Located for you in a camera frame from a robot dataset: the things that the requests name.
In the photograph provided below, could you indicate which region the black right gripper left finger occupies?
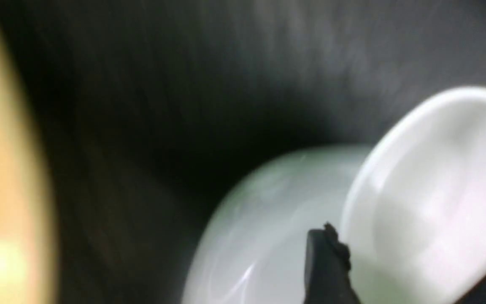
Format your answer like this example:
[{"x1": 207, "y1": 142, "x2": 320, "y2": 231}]
[{"x1": 303, "y1": 223, "x2": 361, "y2": 304}]

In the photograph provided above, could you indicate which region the white square dish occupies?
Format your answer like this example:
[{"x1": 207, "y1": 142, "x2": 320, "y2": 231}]
[{"x1": 181, "y1": 145, "x2": 372, "y2": 304}]

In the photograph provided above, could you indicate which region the white ceramic soup spoon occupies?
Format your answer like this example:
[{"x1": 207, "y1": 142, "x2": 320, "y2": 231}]
[{"x1": 339, "y1": 87, "x2": 486, "y2": 304}]

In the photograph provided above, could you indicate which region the yellow noodle bowl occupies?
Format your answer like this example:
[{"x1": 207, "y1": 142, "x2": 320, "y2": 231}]
[{"x1": 0, "y1": 37, "x2": 58, "y2": 304}]

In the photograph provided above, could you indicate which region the black plastic serving tray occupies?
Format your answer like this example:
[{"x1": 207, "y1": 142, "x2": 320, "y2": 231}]
[{"x1": 0, "y1": 0, "x2": 486, "y2": 304}]

